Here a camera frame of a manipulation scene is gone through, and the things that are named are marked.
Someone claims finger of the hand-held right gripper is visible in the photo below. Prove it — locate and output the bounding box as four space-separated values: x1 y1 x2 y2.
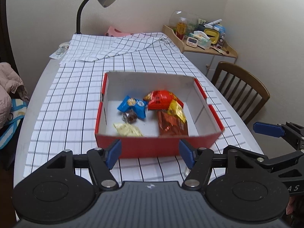
253 122 304 151
223 144 304 180

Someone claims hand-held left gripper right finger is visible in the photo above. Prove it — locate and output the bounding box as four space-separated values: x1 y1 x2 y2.
179 140 264 190

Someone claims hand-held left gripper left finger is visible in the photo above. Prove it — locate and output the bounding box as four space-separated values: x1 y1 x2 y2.
39 139 122 191

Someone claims pale yellow snack packet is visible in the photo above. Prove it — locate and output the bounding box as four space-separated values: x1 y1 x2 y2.
113 123 143 137

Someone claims orange foil snack packet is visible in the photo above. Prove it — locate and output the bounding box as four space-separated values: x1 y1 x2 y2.
157 110 189 137

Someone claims red cardboard box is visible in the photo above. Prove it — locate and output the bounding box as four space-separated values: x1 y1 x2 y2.
94 71 225 159

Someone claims brown candy clear wrapper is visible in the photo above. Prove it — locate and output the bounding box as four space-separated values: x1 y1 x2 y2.
122 112 138 124

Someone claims blue cookie packet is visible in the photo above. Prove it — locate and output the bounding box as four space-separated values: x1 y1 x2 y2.
117 95 149 119

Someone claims red snack bag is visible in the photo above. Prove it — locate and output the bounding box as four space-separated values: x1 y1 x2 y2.
144 90 184 111

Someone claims wooden chair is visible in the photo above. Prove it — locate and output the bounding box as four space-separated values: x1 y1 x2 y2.
211 61 270 125

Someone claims white checked tablecloth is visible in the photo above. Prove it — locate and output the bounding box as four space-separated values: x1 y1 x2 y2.
24 32 264 183

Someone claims white cabinet wooden top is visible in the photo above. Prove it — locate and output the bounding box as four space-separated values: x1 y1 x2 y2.
163 24 238 83

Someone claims blue striped bag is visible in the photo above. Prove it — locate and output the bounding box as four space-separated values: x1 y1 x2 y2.
0 98 29 150

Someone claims tissue box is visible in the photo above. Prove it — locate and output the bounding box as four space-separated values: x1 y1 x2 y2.
195 31 212 50

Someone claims yellow box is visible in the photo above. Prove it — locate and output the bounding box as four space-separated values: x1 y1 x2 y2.
204 28 220 44

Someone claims white tube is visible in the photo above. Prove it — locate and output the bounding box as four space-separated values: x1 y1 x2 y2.
204 19 223 28

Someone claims pink box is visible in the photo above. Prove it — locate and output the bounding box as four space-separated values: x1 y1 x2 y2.
105 26 131 37

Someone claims pink padded jacket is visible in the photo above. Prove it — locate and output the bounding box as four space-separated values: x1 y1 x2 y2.
0 62 30 129

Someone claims bottle with orange contents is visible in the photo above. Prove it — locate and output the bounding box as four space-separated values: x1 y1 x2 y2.
176 17 187 40

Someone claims clear plastic container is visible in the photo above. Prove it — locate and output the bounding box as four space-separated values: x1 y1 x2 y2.
169 10 201 32

